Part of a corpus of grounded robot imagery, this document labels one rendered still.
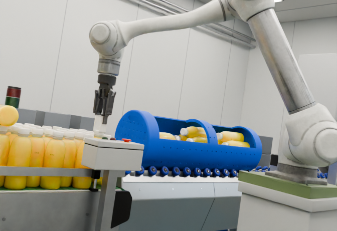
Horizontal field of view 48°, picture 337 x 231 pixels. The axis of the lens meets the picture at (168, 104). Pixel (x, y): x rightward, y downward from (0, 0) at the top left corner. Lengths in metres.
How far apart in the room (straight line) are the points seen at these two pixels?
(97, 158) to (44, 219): 0.28
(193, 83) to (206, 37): 0.89
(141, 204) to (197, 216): 0.42
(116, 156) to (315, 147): 0.68
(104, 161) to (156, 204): 0.54
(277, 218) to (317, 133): 0.38
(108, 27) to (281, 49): 0.61
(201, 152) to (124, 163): 0.63
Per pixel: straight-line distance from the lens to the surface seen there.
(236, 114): 7.66
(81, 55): 5.33
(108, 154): 1.34
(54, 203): 1.42
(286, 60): 1.38
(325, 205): 1.51
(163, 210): 1.86
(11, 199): 1.36
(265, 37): 1.39
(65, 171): 1.43
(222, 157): 2.06
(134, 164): 1.41
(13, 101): 1.89
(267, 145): 5.71
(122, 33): 1.39
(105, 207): 1.42
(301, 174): 1.55
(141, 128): 1.74
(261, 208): 1.54
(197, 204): 2.00
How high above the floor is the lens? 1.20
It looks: 3 degrees up
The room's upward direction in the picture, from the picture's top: 8 degrees clockwise
